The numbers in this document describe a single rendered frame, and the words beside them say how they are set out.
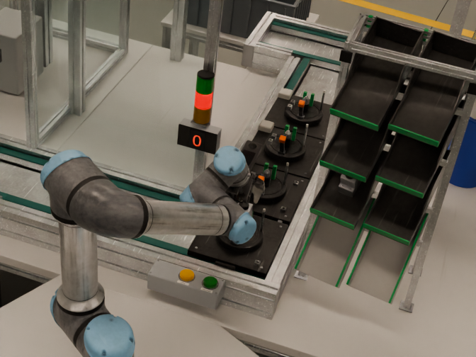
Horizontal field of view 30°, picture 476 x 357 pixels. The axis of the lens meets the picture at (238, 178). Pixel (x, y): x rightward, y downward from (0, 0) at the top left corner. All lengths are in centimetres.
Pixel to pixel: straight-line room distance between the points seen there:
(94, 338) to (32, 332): 40
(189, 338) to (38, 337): 41
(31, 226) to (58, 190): 79
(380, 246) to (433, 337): 32
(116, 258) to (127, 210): 77
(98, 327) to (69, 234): 25
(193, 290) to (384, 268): 53
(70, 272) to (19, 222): 64
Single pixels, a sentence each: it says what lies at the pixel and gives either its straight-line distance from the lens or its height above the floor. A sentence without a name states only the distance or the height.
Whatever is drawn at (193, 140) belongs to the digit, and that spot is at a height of 120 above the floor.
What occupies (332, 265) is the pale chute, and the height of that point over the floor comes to 103.
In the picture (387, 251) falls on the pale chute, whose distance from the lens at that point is 253.
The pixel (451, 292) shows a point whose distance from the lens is 281.
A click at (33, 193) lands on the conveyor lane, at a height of 92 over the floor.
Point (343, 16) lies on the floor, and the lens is 626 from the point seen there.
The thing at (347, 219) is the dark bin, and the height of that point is 120.
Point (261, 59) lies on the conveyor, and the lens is 368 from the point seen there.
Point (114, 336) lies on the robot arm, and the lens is 214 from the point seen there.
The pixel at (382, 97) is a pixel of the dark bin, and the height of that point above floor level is 155.
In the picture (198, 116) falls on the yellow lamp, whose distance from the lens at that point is 257.
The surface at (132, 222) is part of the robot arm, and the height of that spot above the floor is 147.
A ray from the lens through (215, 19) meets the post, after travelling 246.
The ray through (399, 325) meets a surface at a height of 86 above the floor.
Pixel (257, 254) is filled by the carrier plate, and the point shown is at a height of 97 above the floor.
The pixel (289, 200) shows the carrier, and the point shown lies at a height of 97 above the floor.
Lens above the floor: 269
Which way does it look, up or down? 37 degrees down
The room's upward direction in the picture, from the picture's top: 8 degrees clockwise
